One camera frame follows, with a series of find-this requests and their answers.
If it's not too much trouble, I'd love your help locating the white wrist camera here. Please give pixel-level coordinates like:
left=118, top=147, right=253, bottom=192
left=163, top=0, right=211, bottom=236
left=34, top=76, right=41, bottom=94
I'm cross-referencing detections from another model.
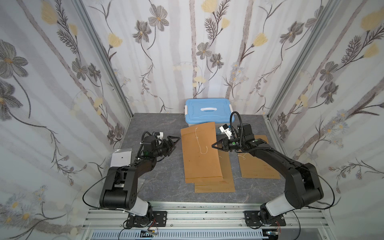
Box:
left=219, top=124, right=234, bottom=139
left=153, top=132, right=164, bottom=140

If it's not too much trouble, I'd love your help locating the blue lidded storage box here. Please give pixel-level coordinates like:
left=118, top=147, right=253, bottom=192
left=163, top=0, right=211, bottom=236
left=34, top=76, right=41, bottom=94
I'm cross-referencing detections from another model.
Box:
left=185, top=98, right=233, bottom=126

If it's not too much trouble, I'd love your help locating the clear plastic bag white card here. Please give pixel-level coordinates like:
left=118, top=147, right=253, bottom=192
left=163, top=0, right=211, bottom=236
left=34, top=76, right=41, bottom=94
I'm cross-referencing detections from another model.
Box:
left=110, top=149, right=132, bottom=167

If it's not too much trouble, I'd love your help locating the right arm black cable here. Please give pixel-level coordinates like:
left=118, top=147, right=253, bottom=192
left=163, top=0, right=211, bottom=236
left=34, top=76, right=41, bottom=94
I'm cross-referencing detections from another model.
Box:
left=305, top=173, right=336, bottom=210

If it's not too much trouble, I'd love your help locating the kraft file bag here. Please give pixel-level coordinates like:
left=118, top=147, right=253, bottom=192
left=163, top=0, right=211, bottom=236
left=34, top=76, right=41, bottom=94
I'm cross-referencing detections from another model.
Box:
left=238, top=152, right=281, bottom=180
left=181, top=122, right=223, bottom=184
left=195, top=151, right=235, bottom=193

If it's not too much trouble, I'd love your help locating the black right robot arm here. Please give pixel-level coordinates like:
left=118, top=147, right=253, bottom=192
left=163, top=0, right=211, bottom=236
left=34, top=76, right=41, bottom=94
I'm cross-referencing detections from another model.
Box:
left=212, top=124, right=324, bottom=226

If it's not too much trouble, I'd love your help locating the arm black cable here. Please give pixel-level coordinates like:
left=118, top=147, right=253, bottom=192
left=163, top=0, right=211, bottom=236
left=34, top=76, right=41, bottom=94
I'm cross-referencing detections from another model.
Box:
left=82, top=173, right=115, bottom=210
left=305, top=173, right=336, bottom=210

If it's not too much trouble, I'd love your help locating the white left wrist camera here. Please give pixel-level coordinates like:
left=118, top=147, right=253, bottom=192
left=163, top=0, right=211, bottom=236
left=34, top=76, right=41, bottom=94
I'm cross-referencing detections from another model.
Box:
left=153, top=132, right=164, bottom=140

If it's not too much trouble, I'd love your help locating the white slotted cable duct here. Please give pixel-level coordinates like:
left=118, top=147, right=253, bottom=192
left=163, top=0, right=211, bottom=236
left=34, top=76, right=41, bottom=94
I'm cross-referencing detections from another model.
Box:
left=89, top=229, right=268, bottom=240

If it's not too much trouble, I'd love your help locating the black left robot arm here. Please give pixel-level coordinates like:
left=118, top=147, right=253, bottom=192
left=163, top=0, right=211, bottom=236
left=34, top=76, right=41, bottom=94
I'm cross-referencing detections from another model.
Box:
left=99, top=132, right=181, bottom=217

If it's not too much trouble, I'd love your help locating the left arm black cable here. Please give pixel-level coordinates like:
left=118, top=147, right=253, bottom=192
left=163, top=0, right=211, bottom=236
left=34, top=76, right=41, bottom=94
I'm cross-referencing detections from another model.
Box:
left=82, top=173, right=115, bottom=210

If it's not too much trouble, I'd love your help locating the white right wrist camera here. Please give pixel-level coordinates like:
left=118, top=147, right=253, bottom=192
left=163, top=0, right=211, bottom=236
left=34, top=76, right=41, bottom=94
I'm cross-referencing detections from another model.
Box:
left=219, top=124, right=234, bottom=139

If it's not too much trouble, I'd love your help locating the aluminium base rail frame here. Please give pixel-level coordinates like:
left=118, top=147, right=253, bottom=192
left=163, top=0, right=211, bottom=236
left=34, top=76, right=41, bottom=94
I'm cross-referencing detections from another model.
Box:
left=77, top=202, right=336, bottom=240

